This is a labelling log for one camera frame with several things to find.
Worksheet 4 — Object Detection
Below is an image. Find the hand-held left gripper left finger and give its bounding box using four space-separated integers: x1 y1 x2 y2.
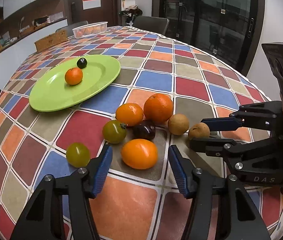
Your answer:
10 145 113 240

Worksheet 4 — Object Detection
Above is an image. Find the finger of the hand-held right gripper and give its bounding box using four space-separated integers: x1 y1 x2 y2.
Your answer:
201 101 282 132
189 132 283 173

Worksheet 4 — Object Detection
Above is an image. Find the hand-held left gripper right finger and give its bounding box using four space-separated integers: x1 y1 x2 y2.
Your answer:
168 145 268 240

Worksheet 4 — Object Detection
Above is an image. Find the small brown longan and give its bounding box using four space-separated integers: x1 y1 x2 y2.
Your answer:
188 122 211 140
168 114 190 136

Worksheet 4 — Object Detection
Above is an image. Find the orange tomato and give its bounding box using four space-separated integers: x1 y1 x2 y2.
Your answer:
121 139 158 170
115 103 145 127

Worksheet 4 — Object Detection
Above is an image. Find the green plate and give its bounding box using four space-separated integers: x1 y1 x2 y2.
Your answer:
29 54 121 112

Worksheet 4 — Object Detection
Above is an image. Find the green tomato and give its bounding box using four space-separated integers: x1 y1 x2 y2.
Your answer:
102 120 127 144
66 142 91 168

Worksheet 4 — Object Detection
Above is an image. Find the checked colourful tablecloth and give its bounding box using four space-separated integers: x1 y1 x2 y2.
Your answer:
0 26 283 240

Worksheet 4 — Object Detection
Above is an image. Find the dark purple tomato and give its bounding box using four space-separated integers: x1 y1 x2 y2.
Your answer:
132 120 156 141

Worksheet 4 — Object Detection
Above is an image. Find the large orange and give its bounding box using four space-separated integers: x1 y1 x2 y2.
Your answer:
143 93 174 124

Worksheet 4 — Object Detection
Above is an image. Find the small orange mandarin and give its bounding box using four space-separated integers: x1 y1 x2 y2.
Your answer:
65 67 83 86

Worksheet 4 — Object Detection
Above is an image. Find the glass sliding door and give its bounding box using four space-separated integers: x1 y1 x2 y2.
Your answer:
159 0 260 73

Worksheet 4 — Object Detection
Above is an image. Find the woven wicker box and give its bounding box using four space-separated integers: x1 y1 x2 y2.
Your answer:
34 32 69 53

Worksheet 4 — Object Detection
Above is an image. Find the white plastic basket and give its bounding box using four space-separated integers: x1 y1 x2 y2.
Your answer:
72 21 109 39

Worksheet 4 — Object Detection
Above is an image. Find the pile of clothes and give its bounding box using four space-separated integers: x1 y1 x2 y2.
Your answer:
119 5 143 26

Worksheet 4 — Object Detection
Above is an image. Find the wooden wall counter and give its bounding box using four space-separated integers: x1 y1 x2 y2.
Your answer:
0 17 67 67

